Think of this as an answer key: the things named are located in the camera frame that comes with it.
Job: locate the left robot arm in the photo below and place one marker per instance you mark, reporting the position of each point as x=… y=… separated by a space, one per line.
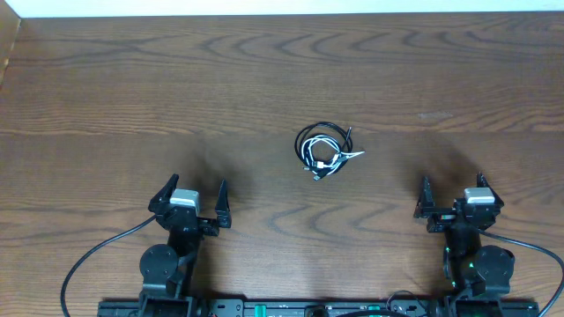
x=167 y=269

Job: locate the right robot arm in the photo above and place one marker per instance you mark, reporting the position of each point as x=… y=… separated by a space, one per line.
x=480 y=274

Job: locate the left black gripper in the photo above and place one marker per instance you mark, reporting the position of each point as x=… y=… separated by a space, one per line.
x=224 y=217

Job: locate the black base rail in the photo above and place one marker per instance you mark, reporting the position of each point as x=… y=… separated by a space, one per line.
x=241 y=308

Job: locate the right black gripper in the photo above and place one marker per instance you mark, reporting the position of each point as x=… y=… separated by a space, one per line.
x=426 y=208

